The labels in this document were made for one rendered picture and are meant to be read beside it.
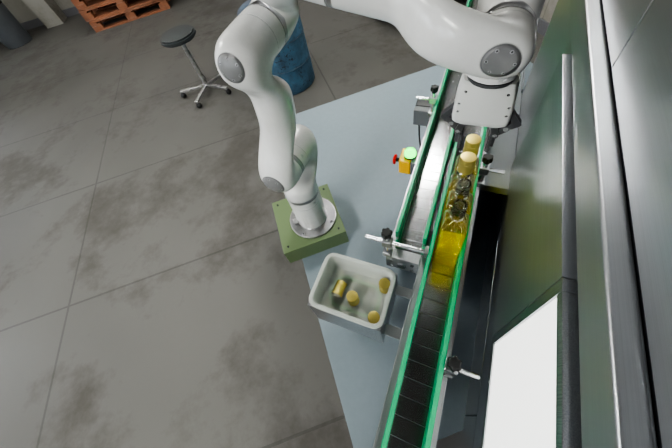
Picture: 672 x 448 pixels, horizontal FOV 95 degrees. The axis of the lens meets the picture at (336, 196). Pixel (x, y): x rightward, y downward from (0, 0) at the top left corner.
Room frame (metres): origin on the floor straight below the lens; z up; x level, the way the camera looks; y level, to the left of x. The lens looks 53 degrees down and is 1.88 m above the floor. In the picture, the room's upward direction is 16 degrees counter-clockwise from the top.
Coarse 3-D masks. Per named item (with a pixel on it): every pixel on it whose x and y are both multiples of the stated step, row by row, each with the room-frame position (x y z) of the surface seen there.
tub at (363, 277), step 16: (336, 256) 0.42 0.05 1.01; (320, 272) 0.39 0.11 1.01; (336, 272) 0.40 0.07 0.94; (352, 272) 0.39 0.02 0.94; (368, 272) 0.36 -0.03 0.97; (384, 272) 0.34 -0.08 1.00; (320, 288) 0.35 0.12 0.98; (352, 288) 0.34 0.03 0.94; (368, 288) 0.32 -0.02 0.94; (320, 304) 0.32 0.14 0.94; (336, 304) 0.30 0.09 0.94; (368, 304) 0.28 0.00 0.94; (384, 304) 0.25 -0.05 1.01; (352, 320) 0.23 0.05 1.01
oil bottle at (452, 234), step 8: (448, 216) 0.32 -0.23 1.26; (464, 216) 0.31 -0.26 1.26; (448, 224) 0.30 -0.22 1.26; (456, 224) 0.30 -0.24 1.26; (464, 224) 0.29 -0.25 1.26; (440, 232) 0.31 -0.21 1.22; (448, 232) 0.30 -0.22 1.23; (456, 232) 0.29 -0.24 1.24; (464, 232) 0.28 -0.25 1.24; (440, 240) 0.30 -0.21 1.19; (448, 240) 0.29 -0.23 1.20; (456, 240) 0.28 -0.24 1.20; (440, 248) 0.30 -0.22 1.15; (448, 248) 0.29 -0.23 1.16; (456, 248) 0.28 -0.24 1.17; (440, 256) 0.30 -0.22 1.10; (448, 256) 0.29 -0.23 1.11; (456, 256) 0.28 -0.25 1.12; (448, 264) 0.28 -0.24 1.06
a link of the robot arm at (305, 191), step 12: (300, 132) 0.74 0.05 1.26; (300, 144) 0.70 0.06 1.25; (312, 144) 0.72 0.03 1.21; (300, 156) 0.66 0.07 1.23; (312, 156) 0.71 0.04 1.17; (312, 168) 0.70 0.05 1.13; (300, 180) 0.68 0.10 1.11; (312, 180) 0.67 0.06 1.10; (288, 192) 0.66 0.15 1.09; (300, 192) 0.65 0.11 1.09; (312, 192) 0.65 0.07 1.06; (300, 204) 0.64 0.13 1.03
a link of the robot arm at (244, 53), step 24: (240, 24) 0.62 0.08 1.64; (264, 24) 0.63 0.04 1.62; (216, 48) 0.60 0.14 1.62; (240, 48) 0.57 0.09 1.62; (264, 48) 0.59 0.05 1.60; (240, 72) 0.56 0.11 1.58; (264, 72) 0.57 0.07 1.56; (264, 96) 0.60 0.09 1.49; (288, 96) 0.64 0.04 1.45; (264, 120) 0.64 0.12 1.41; (288, 120) 0.64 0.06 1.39; (264, 144) 0.65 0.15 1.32; (288, 144) 0.63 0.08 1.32; (264, 168) 0.63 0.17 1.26; (288, 168) 0.60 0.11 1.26
